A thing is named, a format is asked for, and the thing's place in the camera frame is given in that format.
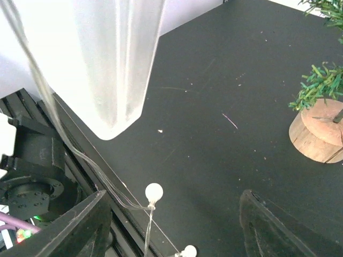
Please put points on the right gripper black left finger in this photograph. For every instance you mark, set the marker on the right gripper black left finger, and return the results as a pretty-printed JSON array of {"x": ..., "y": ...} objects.
[{"x": 81, "y": 231}]

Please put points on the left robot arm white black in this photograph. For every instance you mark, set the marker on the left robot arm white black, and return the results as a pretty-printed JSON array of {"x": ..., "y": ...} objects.
[{"x": 33, "y": 177}]

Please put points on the small green christmas tree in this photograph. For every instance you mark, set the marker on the small green christmas tree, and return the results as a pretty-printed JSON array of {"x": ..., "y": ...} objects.
[{"x": 316, "y": 131}]

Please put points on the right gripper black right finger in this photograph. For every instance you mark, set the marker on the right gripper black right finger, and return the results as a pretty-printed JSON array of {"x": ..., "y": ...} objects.
[{"x": 264, "y": 233}]

